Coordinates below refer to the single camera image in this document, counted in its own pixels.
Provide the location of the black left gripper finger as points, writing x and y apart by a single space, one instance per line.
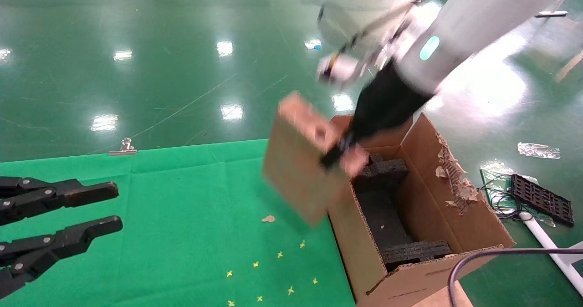
59 195
59 243

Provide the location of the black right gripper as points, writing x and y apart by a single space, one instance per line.
387 102

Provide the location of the brown cardboard sheet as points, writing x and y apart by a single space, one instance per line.
296 170

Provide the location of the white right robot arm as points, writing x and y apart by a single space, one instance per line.
478 15

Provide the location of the small cardboard scrap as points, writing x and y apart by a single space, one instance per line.
268 218

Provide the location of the large open brown carton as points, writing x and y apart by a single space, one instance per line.
469 225

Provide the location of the notched black foam block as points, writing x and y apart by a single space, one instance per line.
385 170

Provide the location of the silver binder clip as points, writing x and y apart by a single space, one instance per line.
124 150

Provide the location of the black foam bottom sheet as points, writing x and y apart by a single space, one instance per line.
382 220

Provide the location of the green tablecloth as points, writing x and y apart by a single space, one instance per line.
182 207

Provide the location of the black foam strip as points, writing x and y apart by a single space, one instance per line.
414 252

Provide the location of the clear bag with green tint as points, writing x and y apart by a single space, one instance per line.
494 170

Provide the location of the crumpled clear plastic bag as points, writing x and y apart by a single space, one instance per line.
537 150

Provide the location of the black plastic grid tray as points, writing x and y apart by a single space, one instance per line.
542 200

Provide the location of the white pole stand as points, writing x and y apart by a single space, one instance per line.
546 243

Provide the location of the wooden strip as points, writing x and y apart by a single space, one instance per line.
569 65

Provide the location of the white bar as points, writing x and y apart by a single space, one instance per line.
551 14

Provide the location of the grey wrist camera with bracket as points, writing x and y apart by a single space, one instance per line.
341 68

